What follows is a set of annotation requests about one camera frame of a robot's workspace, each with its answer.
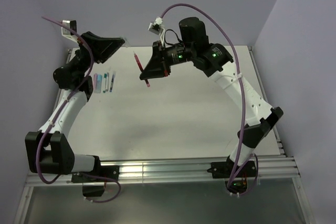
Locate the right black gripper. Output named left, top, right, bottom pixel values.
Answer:
left=140, top=40, right=195, bottom=80

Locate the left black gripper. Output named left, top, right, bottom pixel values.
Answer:
left=70, top=32, right=125, bottom=77

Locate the red gel pen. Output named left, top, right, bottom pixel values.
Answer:
left=133, top=52, right=150, bottom=88

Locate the pink highlighter pen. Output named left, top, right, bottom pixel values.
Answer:
left=93, top=73, right=98, bottom=92

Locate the light blue highlighter pen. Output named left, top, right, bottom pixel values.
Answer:
left=95, top=74, right=102, bottom=93

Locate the white teal marker pen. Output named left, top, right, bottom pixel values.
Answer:
left=102, top=73, right=107, bottom=93

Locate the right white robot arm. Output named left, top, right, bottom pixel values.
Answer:
left=140, top=17, right=283, bottom=177

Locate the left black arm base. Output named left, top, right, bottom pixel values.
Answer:
left=71, top=165, right=121, bottom=203

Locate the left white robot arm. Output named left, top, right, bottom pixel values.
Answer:
left=25, top=31, right=125, bottom=182

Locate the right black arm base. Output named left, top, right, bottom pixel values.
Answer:
left=207, top=159, right=258, bottom=197

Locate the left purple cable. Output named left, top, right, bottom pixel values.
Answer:
left=35, top=15, right=121, bottom=204

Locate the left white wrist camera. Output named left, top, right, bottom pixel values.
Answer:
left=61, top=20, right=77, bottom=41

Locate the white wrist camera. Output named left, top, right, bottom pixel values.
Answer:
left=61, top=20, right=77, bottom=41
left=148, top=17, right=165, bottom=45

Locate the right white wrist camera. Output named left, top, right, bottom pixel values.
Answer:
left=148, top=17, right=165, bottom=45

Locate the aluminium frame rail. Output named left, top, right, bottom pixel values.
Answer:
left=26, top=155, right=301, bottom=187

